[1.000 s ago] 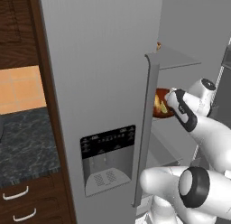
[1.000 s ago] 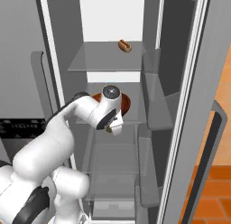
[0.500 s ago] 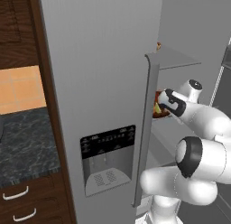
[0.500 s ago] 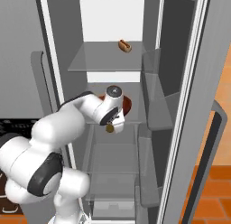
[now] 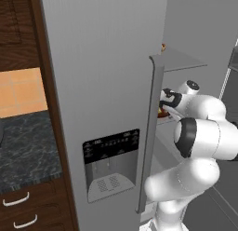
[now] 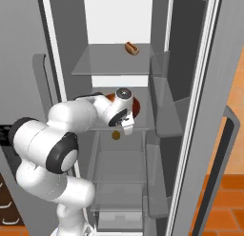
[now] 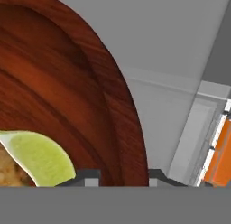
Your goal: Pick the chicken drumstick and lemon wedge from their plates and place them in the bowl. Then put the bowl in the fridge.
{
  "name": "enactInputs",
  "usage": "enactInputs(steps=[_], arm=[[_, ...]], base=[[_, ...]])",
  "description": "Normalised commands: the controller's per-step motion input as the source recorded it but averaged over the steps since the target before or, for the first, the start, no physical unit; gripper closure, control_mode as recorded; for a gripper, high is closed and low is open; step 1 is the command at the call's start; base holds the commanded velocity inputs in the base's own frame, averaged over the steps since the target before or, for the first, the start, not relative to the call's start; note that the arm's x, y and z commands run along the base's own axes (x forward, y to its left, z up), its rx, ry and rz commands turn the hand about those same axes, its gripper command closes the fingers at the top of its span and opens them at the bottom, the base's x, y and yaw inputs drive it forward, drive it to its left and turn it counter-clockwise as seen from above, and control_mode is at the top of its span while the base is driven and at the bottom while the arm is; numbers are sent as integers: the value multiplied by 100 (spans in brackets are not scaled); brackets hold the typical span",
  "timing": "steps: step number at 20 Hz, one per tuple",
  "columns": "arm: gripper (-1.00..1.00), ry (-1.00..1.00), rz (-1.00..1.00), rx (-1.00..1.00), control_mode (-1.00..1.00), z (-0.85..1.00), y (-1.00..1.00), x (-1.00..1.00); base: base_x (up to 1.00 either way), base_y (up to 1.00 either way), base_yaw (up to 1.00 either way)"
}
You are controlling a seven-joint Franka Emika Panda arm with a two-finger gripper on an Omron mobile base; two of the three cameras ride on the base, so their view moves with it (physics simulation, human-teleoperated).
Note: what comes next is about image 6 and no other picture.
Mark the red-brown bowl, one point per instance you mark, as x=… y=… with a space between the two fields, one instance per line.
x=137 y=107

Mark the glass fridge shelf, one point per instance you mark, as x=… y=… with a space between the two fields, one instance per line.
x=144 y=119
x=111 y=60

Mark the clear fridge drawer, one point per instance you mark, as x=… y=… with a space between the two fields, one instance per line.
x=119 y=195
x=120 y=160

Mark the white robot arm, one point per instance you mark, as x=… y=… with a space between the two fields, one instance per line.
x=63 y=125

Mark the grey closed fridge door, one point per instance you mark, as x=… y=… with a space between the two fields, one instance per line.
x=22 y=40

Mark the grey open fridge door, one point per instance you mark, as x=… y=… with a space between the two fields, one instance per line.
x=209 y=87

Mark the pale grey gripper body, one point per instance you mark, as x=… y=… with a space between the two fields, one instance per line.
x=128 y=127

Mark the hot dog in bun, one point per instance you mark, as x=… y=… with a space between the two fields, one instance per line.
x=132 y=48

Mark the grey open fridge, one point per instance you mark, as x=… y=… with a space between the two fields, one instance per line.
x=117 y=21

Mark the grey fridge door bin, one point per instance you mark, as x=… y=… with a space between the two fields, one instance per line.
x=171 y=119
x=160 y=63
x=157 y=182

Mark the small brown round food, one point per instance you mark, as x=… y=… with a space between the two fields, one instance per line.
x=116 y=135

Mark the dark brown cupboard run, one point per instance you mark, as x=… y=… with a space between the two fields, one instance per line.
x=8 y=198

